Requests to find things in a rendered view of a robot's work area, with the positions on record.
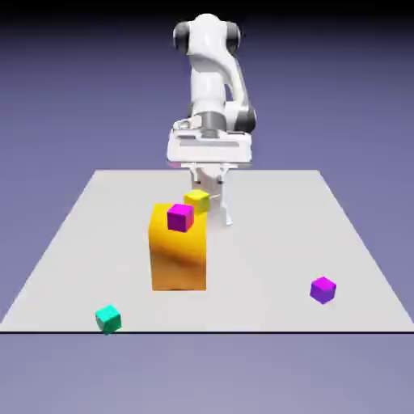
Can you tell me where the small magenta cube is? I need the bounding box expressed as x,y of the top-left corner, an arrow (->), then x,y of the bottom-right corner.
167,202 -> 196,234

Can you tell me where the small teal cube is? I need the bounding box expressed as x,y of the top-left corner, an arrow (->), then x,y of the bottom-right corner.
94,303 -> 123,336

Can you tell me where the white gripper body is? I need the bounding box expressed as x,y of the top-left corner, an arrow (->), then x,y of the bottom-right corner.
166,128 -> 254,170

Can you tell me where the large orange box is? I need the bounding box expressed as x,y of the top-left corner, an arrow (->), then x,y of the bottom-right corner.
147,202 -> 209,293

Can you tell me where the small yellow cube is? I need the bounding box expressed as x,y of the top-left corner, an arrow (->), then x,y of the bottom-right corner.
184,189 -> 212,215

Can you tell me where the small purple cube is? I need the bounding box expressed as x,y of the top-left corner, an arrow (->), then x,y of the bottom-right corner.
309,275 -> 338,306

